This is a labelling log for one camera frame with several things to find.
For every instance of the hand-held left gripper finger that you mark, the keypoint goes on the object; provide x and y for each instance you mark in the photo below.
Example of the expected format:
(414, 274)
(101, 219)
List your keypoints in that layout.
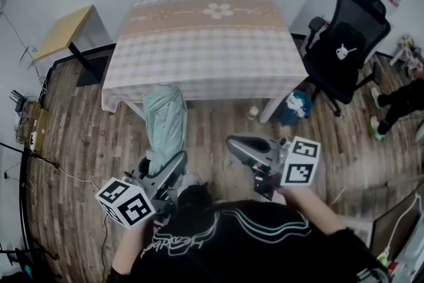
(170, 169)
(145, 166)

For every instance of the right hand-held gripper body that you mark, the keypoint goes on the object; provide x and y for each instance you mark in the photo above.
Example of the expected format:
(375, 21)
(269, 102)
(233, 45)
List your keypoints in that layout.
(299, 162)

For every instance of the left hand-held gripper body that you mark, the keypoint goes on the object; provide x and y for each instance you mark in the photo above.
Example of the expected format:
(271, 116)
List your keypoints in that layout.
(132, 205)

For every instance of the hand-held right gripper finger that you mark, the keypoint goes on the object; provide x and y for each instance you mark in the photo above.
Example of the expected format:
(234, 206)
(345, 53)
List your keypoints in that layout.
(245, 155)
(253, 143)

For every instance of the mint green umbrella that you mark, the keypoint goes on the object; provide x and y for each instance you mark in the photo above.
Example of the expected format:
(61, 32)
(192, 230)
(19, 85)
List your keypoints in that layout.
(165, 122)

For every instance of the person's right forearm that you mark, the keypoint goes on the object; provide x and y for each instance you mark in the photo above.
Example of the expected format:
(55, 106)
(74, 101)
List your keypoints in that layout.
(314, 212)

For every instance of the small clear jar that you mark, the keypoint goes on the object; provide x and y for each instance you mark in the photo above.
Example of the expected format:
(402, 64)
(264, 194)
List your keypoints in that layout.
(253, 112)

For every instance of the table with checkered cloth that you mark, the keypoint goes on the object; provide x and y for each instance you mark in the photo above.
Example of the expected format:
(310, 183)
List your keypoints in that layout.
(270, 111)

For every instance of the blue waste bin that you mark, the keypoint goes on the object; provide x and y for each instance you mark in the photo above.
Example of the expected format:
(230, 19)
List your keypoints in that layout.
(296, 107)

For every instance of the person's black printed shirt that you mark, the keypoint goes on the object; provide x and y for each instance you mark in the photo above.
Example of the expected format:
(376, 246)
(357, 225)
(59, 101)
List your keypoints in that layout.
(251, 248)

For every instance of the checkered flower tablecloth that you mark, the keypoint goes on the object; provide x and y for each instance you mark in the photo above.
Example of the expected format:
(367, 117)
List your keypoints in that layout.
(205, 56)

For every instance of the dark flat monitor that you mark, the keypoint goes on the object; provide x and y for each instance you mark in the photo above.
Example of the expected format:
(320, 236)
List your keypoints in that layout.
(394, 222)

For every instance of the white power strip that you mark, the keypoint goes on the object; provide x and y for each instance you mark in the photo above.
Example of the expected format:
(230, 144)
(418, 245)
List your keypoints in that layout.
(32, 139)

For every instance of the brown cardboard box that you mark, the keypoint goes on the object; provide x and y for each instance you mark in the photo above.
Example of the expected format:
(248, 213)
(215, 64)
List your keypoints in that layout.
(36, 126)

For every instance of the black mesh office chair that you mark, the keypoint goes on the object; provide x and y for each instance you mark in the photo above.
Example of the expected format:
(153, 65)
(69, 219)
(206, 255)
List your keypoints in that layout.
(344, 53)

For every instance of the black router with antennas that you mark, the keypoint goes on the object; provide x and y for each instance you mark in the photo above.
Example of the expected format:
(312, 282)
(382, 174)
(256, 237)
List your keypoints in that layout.
(19, 104)

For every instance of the white cluttered rack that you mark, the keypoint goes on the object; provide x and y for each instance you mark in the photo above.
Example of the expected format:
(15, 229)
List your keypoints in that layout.
(409, 53)

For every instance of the small yellow side table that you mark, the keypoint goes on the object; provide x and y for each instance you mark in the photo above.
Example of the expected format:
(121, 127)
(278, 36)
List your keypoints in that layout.
(63, 31)

